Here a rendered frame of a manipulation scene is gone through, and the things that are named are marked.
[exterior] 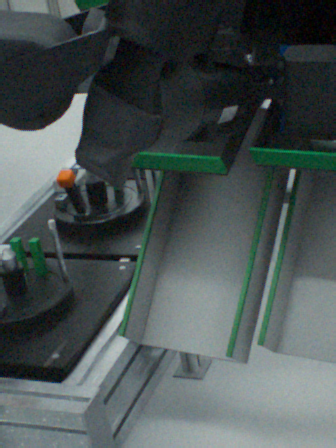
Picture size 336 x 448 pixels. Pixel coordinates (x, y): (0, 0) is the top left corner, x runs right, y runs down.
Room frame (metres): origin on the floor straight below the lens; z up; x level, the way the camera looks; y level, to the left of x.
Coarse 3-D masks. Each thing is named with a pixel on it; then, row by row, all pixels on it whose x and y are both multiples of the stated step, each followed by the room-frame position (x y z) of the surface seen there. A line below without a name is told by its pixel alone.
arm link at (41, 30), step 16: (0, 16) 0.54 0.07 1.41; (16, 16) 0.54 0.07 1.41; (32, 16) 0.54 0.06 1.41; (48, 16) 0.54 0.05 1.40; (0, 32) 0.50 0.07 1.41; (16, 32) 0.50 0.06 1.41; (32, 32) 0.50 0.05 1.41; (48, 32) 0.51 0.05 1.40; (64, 32) 0.53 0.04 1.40; (0, 48) 0.49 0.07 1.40; (16, 48) 0.49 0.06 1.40; (32, 48) 0.49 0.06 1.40; (0, 64) 0.49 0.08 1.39; (0, 112) 0.49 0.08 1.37; (48, 112) 0.49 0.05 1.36; (64, 112) 0.49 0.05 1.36; (16, 128) 0.49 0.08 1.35; (32, 128) 0.49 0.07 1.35
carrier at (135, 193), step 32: (64, 192) 1.31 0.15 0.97; (96, 192) 1.19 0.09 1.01; (128, 192) 1.22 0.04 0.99; (32, 224) 1.21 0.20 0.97; (64, 224) 1.16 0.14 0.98; (96, 224) 1.13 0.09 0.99; (128, 224) 1.15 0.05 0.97; (64, 256) 1.10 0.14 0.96; (96, 256) 1.08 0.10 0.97; (128, 256) 1.06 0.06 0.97
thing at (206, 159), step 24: (264, 0) 0.85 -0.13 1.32; (264, 24) 0.85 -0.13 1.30; (264, 48) 0.84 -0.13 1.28; (168, 144) 0.82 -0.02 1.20; (192, 144) 0.81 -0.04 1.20; (216, 144) 0.79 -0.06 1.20; (240, 144) 0.78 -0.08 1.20; (144, 168) 0.80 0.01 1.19; (168, 168) 0.79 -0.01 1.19; (192, 168) 0.77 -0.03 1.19; (216, 168) 0.75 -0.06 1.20
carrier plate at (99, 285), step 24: (48, 264) 1.07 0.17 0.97; (72, 264) 1.06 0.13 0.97; (96, 264) 1.05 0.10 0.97; (120, 264) 1.03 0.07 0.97; (96, 288) 0.98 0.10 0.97; (120, 288) 0.97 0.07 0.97; (72, 312) 0.93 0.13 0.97; (96, 312) 0.92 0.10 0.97; (0, 336) 0.90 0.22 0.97; (24, 336) 0.90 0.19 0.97; (48, 336) 0.89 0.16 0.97; (72, 336) 0.88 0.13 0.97; (0, 360) 0.85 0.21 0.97; (24, 360) 0.84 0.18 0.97; (48, 360) 0.84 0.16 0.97; (72, 360) 0.83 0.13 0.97
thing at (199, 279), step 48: (192, 192) 0.90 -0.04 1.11; (240, 192) 0.87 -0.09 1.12; (144, 240) 0.84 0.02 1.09; (192, 240) 0.86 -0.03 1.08; (240, 240) 0.83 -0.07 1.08; (144, 288) 0.83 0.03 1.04; (192, 288) 0.82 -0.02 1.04; (240, 288) 0.79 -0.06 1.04; (144, 336) 0.81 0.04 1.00; (192, 336) 0.78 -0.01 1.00; (240, 336) 0.73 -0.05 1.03
